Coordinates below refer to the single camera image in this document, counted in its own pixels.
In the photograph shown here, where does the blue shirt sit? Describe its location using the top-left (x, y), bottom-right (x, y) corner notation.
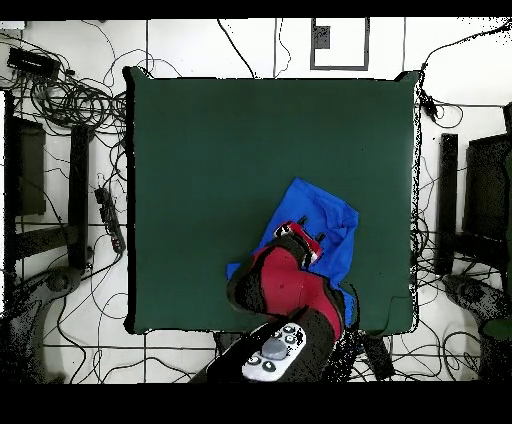
top-left (225, 176), bottom-right (360, 327)

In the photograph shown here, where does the thick black floor cable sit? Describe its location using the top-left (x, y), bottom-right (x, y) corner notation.
top-left (216, 18), bottom-right (257, 79)

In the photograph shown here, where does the grey square floor frame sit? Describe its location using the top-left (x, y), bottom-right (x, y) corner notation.
top-left (309, 17), bottom-right (371, 72)

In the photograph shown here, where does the long black power strip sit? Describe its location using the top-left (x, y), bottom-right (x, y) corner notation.
top-left (359, 333), bottom-right (397, 381)

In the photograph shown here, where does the black cable tangle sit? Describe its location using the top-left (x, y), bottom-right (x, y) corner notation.
top-left (0, 31), bottom-right (129, 137)

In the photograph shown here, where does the dark green table cloth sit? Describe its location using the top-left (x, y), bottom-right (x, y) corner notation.
top-left (122, 66), bottom-right (421, 336)

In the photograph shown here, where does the black rectangular device box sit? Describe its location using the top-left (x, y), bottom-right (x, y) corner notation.
top-left (6, 46), bottom-right (62, 79)

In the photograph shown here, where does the black power adapter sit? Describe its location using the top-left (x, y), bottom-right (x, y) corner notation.
top-left (419, 89), bottom-right (441, 123)

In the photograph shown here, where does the grey stand foot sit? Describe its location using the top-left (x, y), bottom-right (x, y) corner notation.
top-left (39, 265), bottom-right (83, 299)
top-left (442, 273), bottom-right (509, 321)

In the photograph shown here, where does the black power strip with sockets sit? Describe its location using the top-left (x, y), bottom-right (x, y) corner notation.
top-left (93, 186), bottom-right (127, 254)

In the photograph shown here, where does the dark flat panel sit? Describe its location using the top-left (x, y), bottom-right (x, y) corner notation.
top-left (4, 115), bottom-right (47, 217)
top-left (463, 133), bottom-right (512, 241)

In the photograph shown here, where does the black upright stand bar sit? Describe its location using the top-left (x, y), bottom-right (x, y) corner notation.
top-left (67, 124), bottom-right (91, 269)
top-left (435, 132), bottom-right (459, 276)

